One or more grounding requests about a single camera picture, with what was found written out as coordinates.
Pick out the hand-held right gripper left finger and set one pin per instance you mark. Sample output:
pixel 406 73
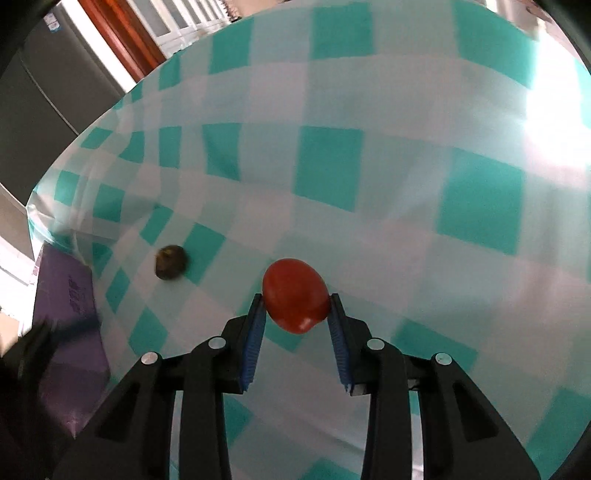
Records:
pixel 253 344

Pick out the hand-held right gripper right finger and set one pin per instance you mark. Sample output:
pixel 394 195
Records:
pixel 339 346

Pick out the red tomato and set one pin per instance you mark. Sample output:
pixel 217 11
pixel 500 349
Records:
pixel 294 295

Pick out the purple box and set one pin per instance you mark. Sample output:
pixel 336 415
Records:
pixel 69 300

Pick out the dark round fruit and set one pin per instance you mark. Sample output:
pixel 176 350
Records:
pixel 171 262

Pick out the teal white checkered tablecloth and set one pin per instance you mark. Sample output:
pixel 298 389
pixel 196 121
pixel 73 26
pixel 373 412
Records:
pixel 369 161

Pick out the grey refrigerator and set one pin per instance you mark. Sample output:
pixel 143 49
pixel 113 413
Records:
pixel 51 101

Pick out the white panelled door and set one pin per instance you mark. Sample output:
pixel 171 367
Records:
pixel 194 21

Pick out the brown wooden door frame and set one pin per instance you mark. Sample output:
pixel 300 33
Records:
pixel 124 34

